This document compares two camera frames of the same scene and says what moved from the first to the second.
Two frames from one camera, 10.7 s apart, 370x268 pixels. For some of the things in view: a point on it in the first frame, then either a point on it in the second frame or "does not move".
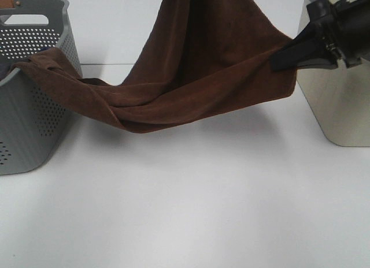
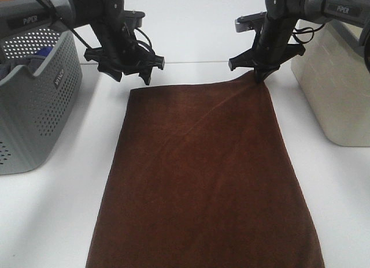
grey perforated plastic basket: [34, 124] does not move
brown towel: [207, 58] to [199, 179]
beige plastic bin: [338, 98] does not move
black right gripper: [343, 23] to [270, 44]
